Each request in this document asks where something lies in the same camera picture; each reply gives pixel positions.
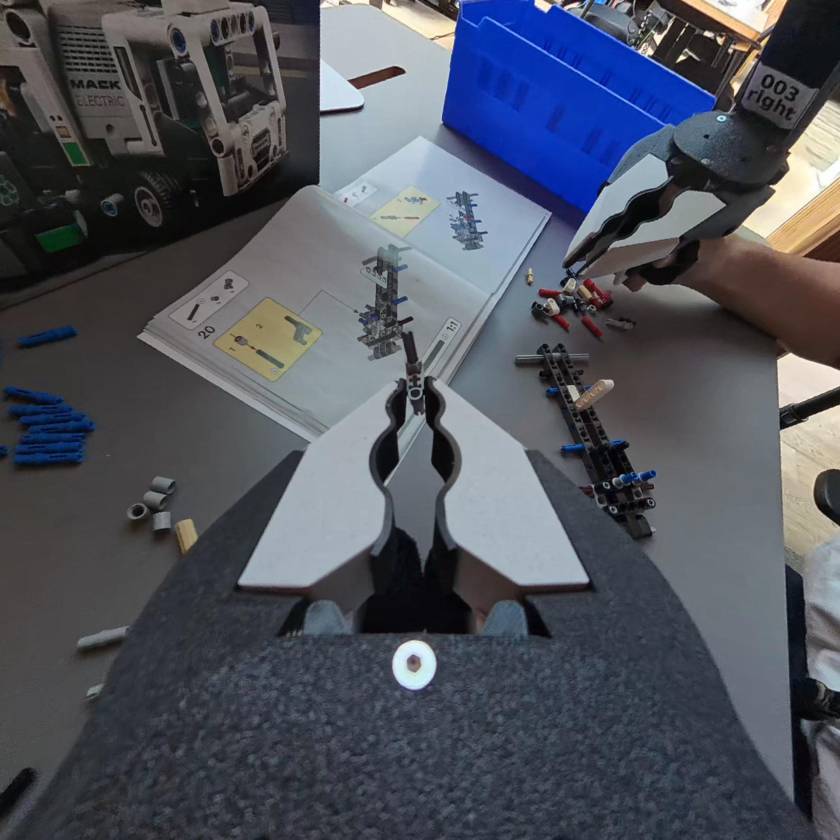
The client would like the person's right hand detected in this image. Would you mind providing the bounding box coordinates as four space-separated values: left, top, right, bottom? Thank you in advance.
682 234 759 309

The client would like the white stand with flat base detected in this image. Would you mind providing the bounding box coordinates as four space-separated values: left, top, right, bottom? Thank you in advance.
320 62 365 116

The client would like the black chair leg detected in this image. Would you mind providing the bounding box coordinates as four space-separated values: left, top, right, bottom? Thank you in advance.
780 387 840 431

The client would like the person's white shirt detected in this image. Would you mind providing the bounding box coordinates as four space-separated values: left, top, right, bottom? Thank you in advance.
802 535 840 840

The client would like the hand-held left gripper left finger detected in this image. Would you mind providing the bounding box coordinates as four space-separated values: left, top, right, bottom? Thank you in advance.
238 378 408 636

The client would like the wooden cabinet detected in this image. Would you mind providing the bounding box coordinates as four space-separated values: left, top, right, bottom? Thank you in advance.
768 187 840 263

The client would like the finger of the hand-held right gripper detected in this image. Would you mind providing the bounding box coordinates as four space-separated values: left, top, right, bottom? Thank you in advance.
562 154 681 272
576 190 727 281

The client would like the person's dark jeans leg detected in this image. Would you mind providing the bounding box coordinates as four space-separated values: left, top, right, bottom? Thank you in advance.
784 564 818 828

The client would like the blue lego connector peg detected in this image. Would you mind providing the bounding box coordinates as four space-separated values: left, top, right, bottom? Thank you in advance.
17 325 78 349

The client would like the blue plastic bin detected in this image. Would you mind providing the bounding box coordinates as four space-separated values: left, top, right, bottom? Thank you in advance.
441 0 718 214

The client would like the pile of blue lego pins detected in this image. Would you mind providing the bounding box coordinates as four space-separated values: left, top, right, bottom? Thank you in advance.
0 386 96 468

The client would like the person's right forearm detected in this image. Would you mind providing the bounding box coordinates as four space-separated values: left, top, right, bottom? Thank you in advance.
745 236 840 370

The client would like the lego chassis assembly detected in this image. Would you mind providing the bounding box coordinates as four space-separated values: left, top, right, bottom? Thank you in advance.
515 343 657 540

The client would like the black lego set box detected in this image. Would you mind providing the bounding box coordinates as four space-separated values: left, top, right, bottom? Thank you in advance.
0 0 321 309

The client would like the black chair caster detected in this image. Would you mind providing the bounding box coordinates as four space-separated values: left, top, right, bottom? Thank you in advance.
814 469 840 526

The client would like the pile of small lego pins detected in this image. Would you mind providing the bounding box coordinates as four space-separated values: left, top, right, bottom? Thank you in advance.
532 276 636 339

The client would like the open instruction booklet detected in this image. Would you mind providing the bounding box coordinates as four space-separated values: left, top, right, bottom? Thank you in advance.
138 136 552 442

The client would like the wooden table with dark legs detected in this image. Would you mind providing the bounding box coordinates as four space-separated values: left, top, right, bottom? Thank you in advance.
666 0 788 99

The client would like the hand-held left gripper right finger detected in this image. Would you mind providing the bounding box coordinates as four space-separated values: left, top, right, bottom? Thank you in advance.
423 376 590 637

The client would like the grey connector with brown axle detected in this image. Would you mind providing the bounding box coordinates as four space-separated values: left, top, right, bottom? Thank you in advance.
402 330 427 417

